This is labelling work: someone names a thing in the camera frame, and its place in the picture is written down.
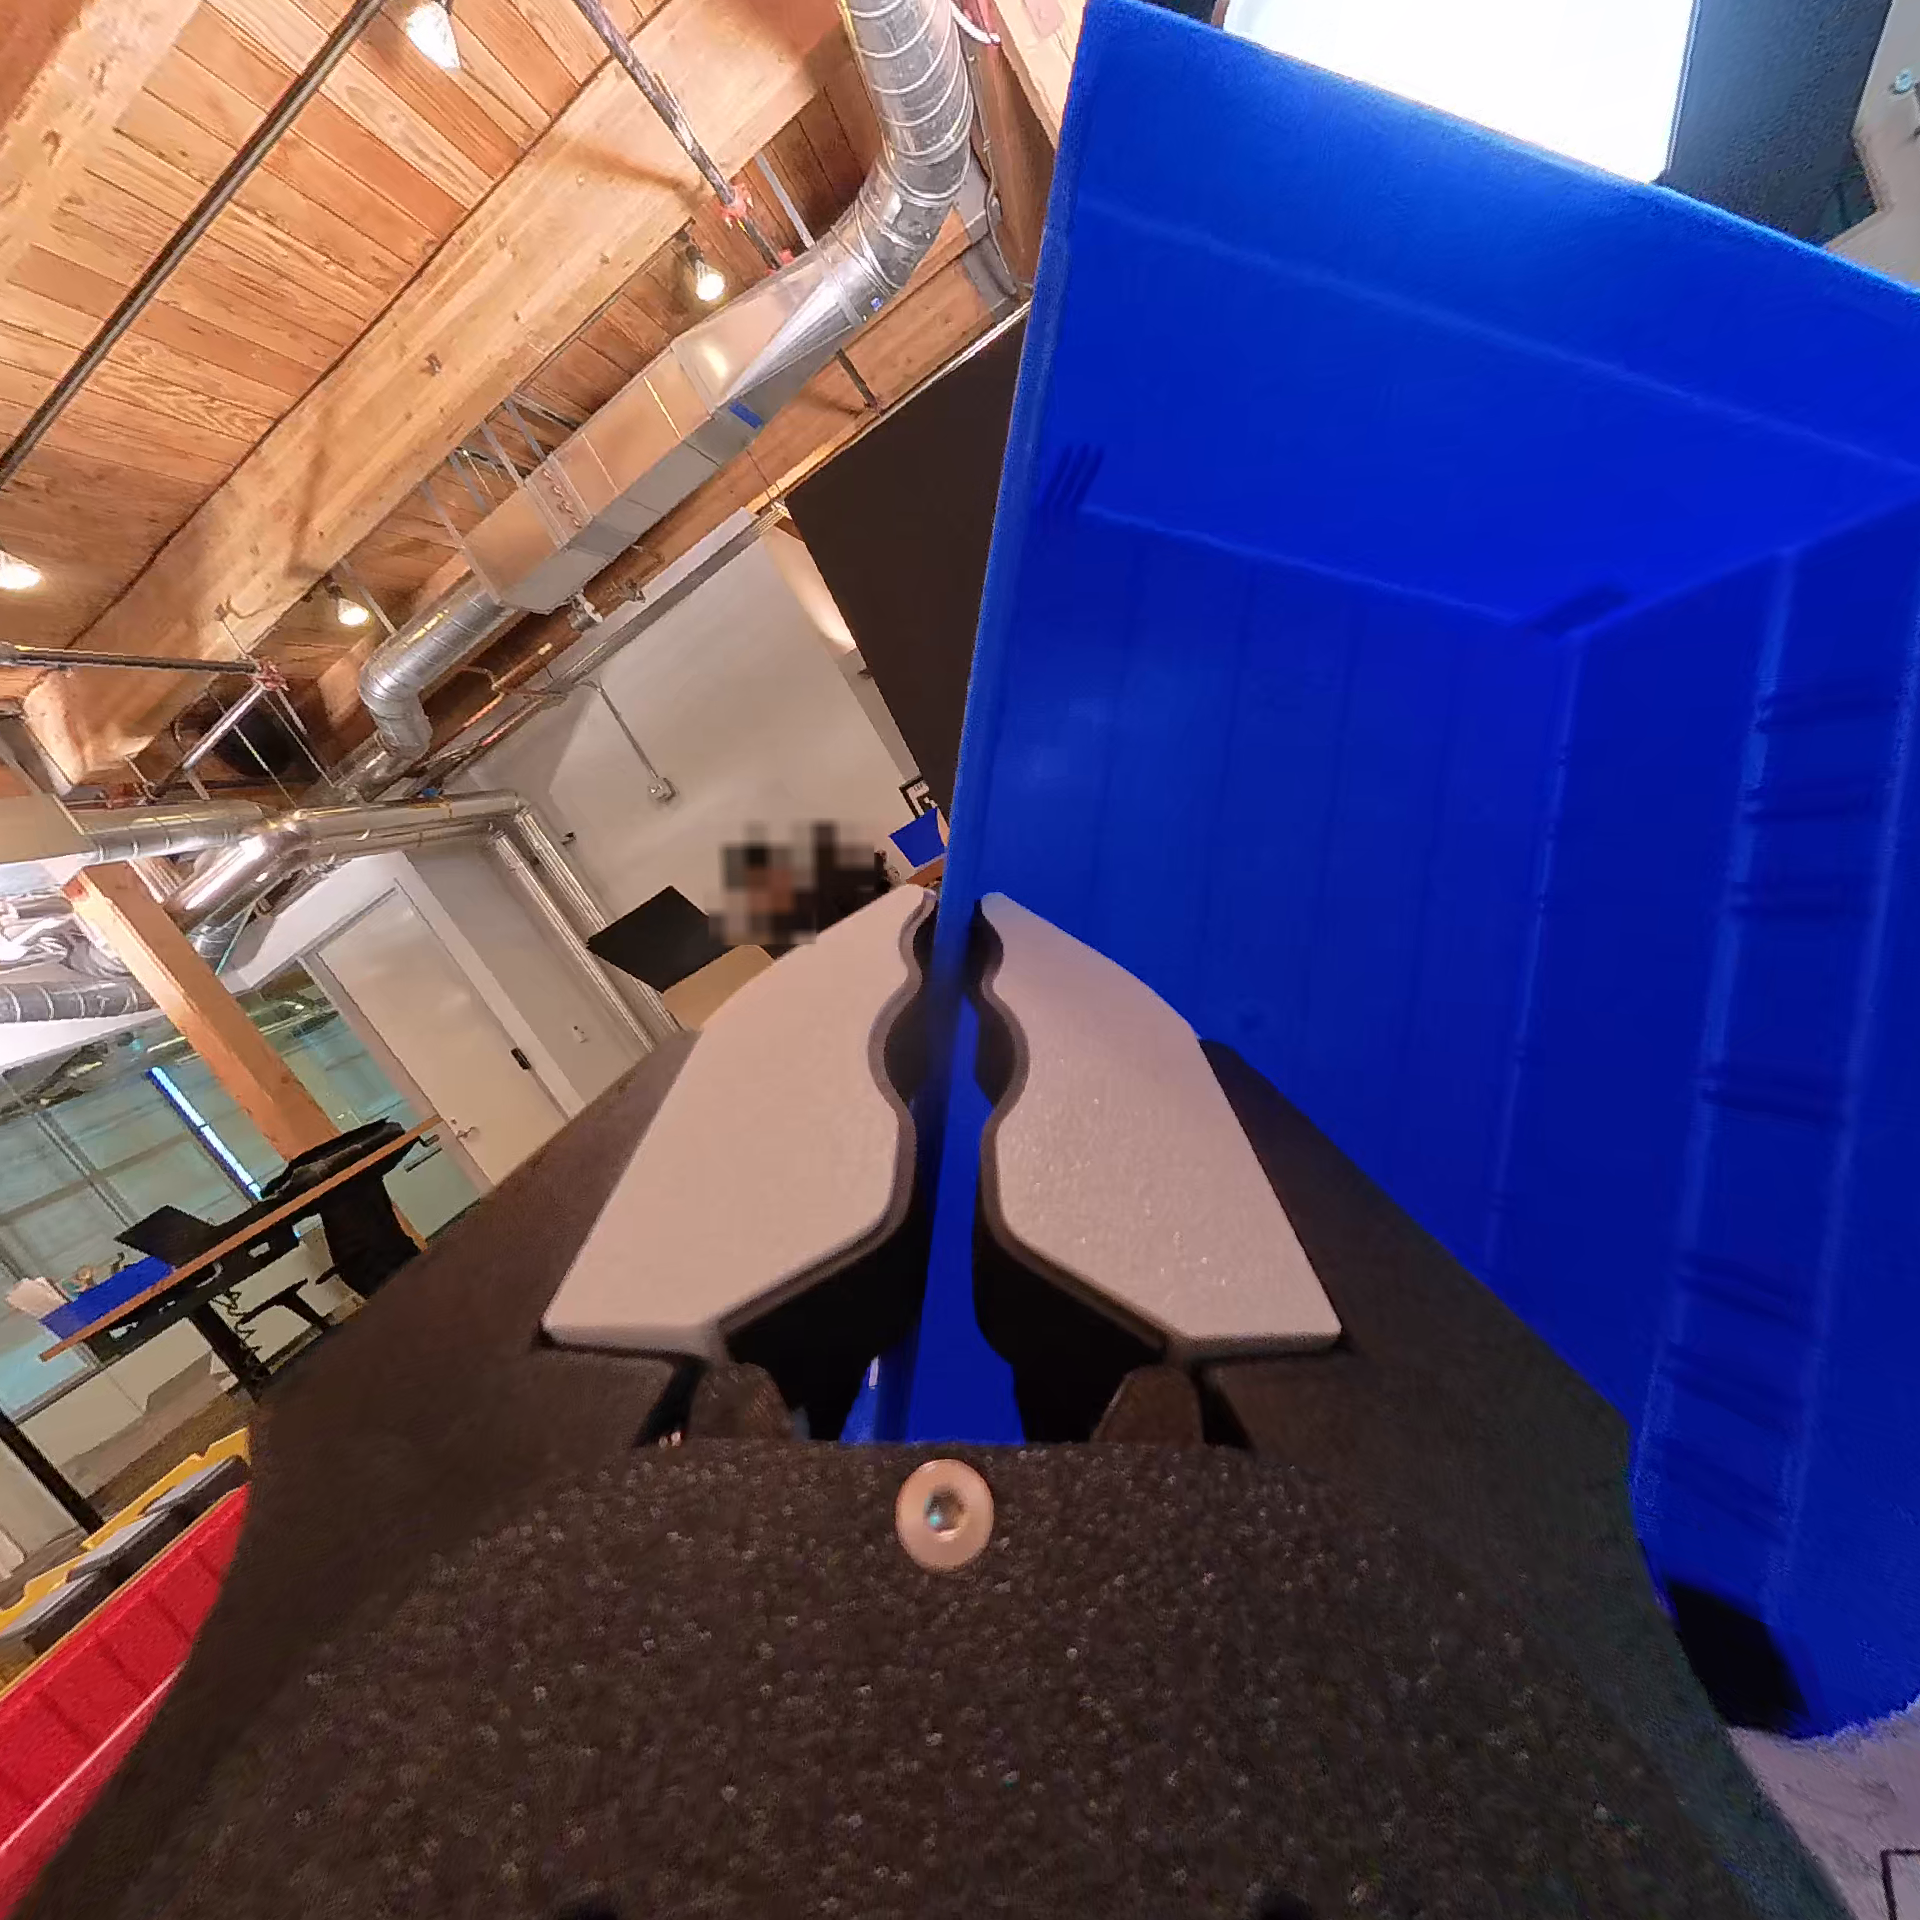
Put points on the black backdrop panel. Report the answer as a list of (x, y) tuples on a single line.
[(914, 569)]

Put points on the blue storage bin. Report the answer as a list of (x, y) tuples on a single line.
[(917, 839)]

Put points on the cardboard box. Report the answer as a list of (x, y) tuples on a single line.
[(720, 997)]

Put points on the blue plastic bin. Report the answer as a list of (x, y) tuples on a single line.
[(1350, 751)]

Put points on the black foam board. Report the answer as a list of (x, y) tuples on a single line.
[(662, 934)]

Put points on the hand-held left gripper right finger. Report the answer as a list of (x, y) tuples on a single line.
[(1155, 1185)]

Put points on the bright studio light panel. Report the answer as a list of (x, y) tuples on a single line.
[(1455, 77)]

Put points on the silver ventilation duct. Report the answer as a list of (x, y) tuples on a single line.
[(885, 196)]

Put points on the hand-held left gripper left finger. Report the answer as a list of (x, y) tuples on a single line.
[(735, 1185)]

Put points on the wooden post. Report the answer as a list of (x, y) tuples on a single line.
[(194, 1005)]

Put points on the black standing desk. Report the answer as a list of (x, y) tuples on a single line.
[(255, 1230)]

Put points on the red plastic bin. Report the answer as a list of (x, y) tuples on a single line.
[(89, 1681)]

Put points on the yellow plastic bin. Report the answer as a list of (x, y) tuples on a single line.
[(105, 1546)]

